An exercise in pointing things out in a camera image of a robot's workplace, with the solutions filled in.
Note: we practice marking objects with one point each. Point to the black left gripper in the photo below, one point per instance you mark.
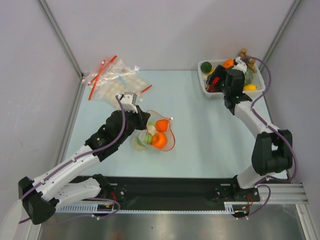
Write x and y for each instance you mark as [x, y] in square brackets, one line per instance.
[142, 118]

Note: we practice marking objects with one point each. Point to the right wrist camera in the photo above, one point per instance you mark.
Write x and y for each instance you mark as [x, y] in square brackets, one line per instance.
[239, 65]

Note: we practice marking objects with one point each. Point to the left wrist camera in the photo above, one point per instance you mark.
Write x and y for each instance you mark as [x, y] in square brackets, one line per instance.
[128, 101]

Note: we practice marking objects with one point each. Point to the brown longan bunch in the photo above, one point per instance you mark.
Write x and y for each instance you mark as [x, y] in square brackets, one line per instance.
[249, 61]

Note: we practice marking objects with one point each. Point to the dark green lime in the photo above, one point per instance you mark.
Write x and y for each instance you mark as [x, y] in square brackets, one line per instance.
[206, 67]

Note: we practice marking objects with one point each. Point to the aluminium frame post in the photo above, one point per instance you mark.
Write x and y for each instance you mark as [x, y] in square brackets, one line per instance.
[54, 25]
[279, 15]

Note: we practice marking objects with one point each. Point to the white cable duct right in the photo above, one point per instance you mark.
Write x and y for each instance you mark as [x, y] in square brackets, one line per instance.
[238, 208]

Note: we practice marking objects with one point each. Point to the pile of zip bags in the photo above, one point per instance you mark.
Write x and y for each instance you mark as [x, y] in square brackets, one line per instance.
[113, 76]

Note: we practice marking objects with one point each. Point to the white cauliflower with leaves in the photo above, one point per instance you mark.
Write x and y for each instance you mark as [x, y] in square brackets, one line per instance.
[151, 128]

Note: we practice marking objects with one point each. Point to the clear zip top bag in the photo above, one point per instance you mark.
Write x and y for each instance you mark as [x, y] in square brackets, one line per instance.
[169, 133]

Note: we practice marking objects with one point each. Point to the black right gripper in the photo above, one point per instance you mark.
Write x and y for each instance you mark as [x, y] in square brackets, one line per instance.
[216, 78]

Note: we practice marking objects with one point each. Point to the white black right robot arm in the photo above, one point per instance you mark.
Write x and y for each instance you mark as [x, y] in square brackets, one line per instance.
[272, 151]

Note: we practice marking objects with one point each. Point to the white cable duct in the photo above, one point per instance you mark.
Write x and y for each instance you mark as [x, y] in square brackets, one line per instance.
[238, 208]
[88, 208]

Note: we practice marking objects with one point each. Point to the orange tangerine back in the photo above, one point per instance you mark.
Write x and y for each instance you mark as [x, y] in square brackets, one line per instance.
[229, 63]

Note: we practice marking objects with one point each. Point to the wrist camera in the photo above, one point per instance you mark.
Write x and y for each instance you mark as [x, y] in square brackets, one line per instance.
[239, 65]
[128, 101]

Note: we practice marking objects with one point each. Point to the yellow pear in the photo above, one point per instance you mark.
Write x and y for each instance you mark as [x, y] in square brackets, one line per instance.
[137, 146]

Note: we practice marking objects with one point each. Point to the light green guava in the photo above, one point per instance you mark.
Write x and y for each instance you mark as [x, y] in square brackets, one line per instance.
[144, 139]

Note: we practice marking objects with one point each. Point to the white cable duct left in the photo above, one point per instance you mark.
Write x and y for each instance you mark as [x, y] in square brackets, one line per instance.
[88, 208]

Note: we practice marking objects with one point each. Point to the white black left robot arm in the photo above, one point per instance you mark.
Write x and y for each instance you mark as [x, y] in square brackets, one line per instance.
[43, 195]

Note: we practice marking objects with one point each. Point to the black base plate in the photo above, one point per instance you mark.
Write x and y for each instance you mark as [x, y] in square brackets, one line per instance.
[176, 194]

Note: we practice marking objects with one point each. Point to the yellow lemon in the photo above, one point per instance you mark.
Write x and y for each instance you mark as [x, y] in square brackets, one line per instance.
[250, 87]

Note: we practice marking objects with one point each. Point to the dark red fruit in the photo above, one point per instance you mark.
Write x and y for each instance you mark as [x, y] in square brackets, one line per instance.
[211, 89]

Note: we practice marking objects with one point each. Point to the aluminium frame post right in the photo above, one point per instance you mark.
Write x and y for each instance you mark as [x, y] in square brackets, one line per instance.
[279, 15]

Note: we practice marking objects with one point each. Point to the small orange tangerine front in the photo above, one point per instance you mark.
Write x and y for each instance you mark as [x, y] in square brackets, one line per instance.
[162, 125]

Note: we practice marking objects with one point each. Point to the aluminium frame post left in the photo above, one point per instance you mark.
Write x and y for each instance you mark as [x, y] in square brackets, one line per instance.
[54, 25]

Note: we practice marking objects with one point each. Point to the green netted melon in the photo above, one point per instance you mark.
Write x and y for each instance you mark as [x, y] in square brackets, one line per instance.
[249, 76]

